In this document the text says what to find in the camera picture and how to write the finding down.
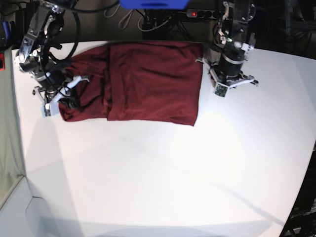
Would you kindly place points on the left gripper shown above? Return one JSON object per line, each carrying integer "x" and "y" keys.
{"x": 227, "y": 73}

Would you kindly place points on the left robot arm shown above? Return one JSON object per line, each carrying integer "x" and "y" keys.
{"x": 236, "y": 42}

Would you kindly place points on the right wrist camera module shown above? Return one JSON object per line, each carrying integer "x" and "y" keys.
{"x": 49, "y": 109}

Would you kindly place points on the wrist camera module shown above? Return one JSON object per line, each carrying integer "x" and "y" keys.
{"x": 221, "y": 89}
{"x": 49, "y": 109}

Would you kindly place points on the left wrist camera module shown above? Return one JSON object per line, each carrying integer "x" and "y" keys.
{"x": 221, "y": 89}

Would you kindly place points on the red black device left edge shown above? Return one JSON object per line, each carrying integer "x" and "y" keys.
{"x": 2, "y": 62}

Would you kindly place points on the dark red t-shirt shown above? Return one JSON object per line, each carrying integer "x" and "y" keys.
{"x": 147, "y": 80}

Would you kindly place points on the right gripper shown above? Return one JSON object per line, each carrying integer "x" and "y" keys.
{"x": 57, "y": 88}

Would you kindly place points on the blue box at top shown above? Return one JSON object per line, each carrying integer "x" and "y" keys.
{"x": 153, "y": 4}

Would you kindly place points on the black power strip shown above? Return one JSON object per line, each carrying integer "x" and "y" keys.
{"x": 202, "y": 14}

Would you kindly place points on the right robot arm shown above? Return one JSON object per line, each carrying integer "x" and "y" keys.
{"x": 34, "y": 55}

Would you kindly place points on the blue bottle left edge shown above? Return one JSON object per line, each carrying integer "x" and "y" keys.
{"x": 7, "y": 30}

